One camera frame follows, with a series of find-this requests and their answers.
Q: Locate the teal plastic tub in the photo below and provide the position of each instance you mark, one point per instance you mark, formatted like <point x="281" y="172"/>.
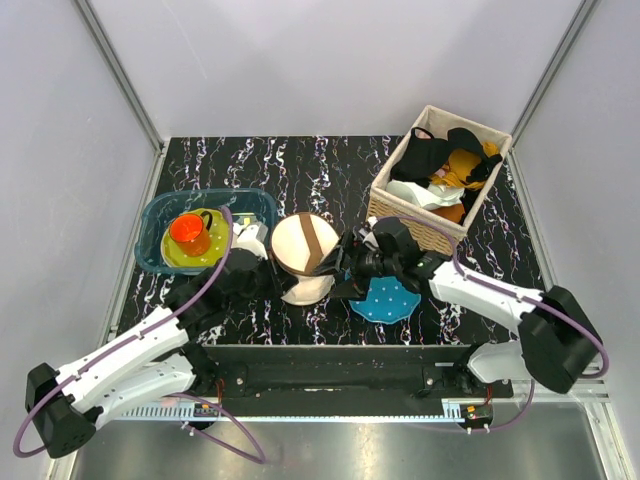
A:
<point x="247" y="205"/>

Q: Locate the wicker basket with liner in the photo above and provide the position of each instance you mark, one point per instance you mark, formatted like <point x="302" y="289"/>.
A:
<point x="430" y="230"/>

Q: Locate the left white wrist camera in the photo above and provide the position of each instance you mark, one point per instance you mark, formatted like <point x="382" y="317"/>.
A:
<point x="251" y="237"/>

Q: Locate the black garment in basket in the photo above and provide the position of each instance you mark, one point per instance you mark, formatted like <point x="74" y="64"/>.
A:
<point x="425" y="154"/>

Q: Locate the blue polka dot plate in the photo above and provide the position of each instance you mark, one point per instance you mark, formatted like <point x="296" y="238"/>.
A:
<point x="387" y="302"/>

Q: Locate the orange mug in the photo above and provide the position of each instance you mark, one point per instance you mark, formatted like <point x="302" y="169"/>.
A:
<point x="190" y="231"/>

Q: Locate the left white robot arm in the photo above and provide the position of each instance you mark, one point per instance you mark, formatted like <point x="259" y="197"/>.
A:
<point x="159" y="356"/>

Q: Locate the mustard yellow garment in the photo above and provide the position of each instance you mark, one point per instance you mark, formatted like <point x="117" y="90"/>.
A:
<point x="468" y="169"/>

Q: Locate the cream round laundry bag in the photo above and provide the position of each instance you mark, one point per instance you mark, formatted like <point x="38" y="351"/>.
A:
<point x="299" y="243"/>

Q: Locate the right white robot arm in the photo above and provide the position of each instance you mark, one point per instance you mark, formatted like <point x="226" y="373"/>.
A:
<point x="555" y="341"/>

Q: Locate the yellow-green plate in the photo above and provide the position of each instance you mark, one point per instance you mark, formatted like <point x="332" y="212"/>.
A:
<point x="219" y="234"/>

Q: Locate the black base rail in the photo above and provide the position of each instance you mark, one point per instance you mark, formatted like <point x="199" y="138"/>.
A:
<point x="345" y="381"/>

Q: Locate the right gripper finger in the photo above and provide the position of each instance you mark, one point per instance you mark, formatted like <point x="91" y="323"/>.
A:
<point x="331" y="264"/>
<point x="347" y="289"/>

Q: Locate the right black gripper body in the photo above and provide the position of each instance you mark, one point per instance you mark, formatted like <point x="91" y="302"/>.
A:
<point x="366" y="263"/>

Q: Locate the white garment in basket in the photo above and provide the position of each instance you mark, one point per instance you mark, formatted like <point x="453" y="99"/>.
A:
<point x="427" y="198"/>

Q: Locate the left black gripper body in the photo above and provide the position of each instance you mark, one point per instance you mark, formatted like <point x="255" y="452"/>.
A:
<point x="264" y="285"/>

